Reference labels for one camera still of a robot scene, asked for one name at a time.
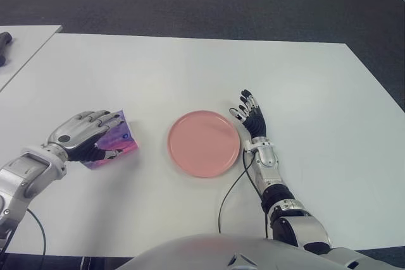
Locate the pink round plate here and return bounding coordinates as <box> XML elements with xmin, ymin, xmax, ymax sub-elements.
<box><xmin>167</xmin><ymin>110</ymin><xmax>241</xmax><ymax>178</ymax></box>

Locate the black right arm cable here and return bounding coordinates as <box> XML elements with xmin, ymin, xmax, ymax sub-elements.
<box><xmin>217</xmin><ymin>152</ymin><xmax>273</xmax><ymax>239</ymax></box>

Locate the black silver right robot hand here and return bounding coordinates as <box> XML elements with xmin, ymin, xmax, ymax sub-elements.
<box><xmin>228</xmin><ymin>89</ymin><xmax>267</xmax><ymax>140</ymax></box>

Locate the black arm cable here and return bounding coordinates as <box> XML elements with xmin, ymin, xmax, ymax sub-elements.
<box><xmin>0</xmin><ymin>208</ymin><xmax>47</xmax><ymax>257</ymax></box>
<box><xmin>217</xmin><ymin>152</ymin><xmax>273</xmax><ymax>239</ymax></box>

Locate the silver robot torso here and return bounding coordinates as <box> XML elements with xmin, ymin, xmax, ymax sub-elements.
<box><xmin>116</xmin><ymin>233</ymin><xmax>405</xmax><ymax>270</ymax></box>

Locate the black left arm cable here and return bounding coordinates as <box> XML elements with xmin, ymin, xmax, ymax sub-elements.
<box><xmin>0</xmin><ymin>208</ymin><xmax>47</xmax><ymax>257</ymax></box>

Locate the dark grey tool handle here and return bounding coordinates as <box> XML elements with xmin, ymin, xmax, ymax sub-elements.
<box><xmin>0</xmin><ymin>32</ymin><xmax>13</xmax><ymax>67</ymax></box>

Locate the purple tissue paper pack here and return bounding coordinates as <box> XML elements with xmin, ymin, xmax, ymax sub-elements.
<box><xmin>81</xmin><ymin>109</ymin><xmax>140</xmax><ymax>171</ymax></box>

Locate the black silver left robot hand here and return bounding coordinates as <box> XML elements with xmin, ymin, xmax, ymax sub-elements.
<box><xmin>47</xmin><ymin>110</ymin><xmax>125</xmax><ymax>163</ymax></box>

